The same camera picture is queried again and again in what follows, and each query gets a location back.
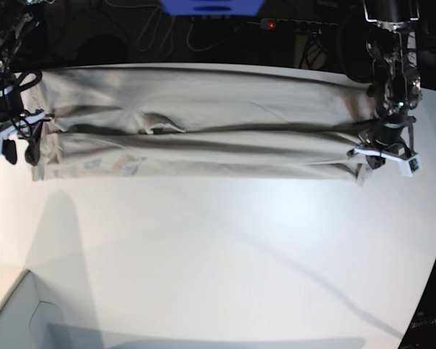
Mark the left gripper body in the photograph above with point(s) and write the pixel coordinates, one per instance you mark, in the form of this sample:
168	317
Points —
394	152

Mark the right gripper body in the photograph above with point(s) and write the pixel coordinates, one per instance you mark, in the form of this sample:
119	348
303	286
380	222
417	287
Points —
25	125

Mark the light grey t-shirt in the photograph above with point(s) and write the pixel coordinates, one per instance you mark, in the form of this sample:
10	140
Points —
139	122

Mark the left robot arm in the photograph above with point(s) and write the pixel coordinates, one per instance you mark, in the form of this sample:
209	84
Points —
396	87

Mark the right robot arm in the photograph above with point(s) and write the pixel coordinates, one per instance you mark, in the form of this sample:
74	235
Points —
17	19

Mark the white cardboard box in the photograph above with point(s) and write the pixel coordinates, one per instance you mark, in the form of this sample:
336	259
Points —
34	315

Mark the black power strip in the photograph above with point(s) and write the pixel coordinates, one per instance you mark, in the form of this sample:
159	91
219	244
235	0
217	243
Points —
296	26

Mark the blue box at top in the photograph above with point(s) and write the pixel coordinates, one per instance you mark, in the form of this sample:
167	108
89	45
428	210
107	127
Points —
212	7

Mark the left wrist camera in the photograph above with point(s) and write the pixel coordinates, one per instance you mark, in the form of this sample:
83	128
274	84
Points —
410	165

